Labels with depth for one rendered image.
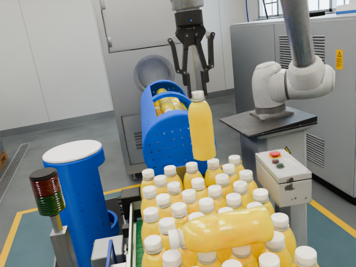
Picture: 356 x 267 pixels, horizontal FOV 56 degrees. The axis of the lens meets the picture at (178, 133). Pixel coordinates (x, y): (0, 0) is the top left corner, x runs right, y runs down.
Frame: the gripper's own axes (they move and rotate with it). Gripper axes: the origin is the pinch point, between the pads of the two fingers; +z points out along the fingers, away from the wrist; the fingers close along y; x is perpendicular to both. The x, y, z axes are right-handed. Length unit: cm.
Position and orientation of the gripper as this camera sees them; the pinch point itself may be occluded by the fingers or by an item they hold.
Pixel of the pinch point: (196, 85)
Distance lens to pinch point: 98.4
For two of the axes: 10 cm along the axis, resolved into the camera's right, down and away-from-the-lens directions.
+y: -9.9, 1.6, -0.7
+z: 1.3, 9.4, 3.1
